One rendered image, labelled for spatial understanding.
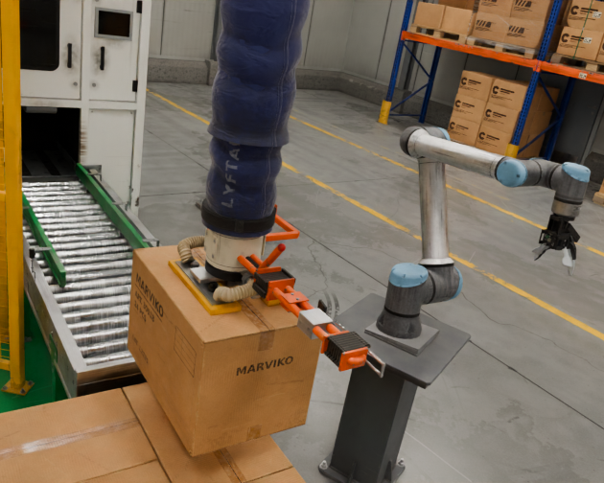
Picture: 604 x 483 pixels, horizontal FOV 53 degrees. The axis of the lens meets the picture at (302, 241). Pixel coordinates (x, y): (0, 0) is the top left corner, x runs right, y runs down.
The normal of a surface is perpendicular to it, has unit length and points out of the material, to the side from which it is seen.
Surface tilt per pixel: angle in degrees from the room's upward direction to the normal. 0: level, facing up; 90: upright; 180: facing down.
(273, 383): 90
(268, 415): 90
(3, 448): 0
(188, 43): 90
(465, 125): 86
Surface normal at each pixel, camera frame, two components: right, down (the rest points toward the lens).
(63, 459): 0.16, -0.91
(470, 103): -0.77, 0.09
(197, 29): 0.59, 0.40
